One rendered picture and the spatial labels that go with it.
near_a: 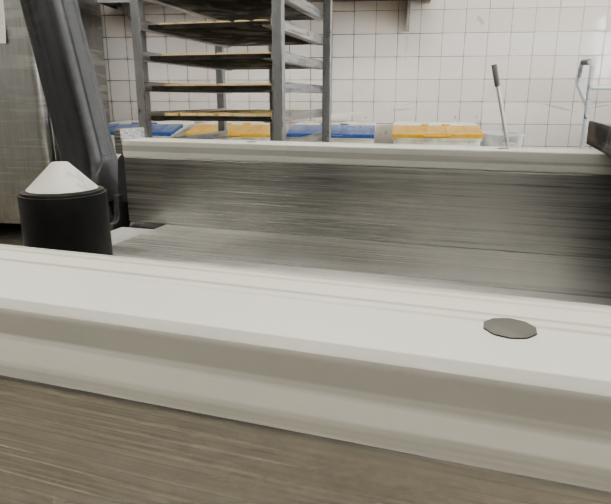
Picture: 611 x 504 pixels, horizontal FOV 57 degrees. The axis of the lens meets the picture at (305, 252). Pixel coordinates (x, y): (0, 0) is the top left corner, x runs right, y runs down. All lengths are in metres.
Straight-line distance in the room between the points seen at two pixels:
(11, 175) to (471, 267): 3.76
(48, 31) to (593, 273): 0.62
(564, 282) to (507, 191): 0.07
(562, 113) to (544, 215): 4.02
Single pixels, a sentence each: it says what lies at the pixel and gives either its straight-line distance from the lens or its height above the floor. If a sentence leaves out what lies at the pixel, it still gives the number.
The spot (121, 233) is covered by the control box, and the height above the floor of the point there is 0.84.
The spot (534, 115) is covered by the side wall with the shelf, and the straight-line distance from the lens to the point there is 4.32.
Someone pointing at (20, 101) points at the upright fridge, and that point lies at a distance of 3.88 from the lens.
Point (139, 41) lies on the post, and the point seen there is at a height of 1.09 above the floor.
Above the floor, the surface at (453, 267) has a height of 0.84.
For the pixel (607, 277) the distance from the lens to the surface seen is 0.33.
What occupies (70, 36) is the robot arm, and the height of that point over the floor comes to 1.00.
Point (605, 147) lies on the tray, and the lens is 0.35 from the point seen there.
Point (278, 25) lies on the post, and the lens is 1.73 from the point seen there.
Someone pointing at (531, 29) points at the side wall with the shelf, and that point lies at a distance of 4.32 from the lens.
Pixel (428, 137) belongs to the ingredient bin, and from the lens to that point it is 3.53.
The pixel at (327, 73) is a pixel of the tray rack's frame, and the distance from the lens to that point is 2.31.
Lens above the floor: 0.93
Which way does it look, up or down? 15 degrees down
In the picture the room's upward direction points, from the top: straight up
